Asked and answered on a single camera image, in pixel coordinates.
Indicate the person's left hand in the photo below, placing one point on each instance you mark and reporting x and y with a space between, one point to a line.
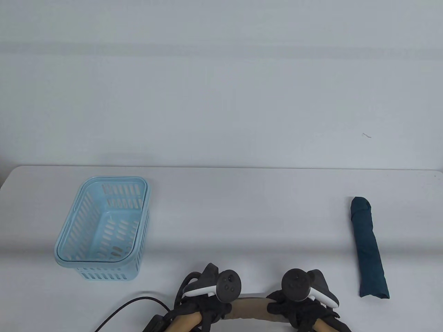
207 307

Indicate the person's right hand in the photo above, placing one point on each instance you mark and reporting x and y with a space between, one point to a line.
297 311

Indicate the brown garment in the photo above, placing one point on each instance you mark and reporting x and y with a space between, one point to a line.
252 307

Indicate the dark teal shorts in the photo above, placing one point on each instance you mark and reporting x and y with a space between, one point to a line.
367 249

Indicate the person's left forearm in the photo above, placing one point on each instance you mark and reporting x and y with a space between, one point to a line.
185 323

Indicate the person's right forearm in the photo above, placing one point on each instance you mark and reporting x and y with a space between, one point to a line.
322 326

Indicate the light blue plastic basket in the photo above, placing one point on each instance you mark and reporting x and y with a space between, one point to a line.
90 214

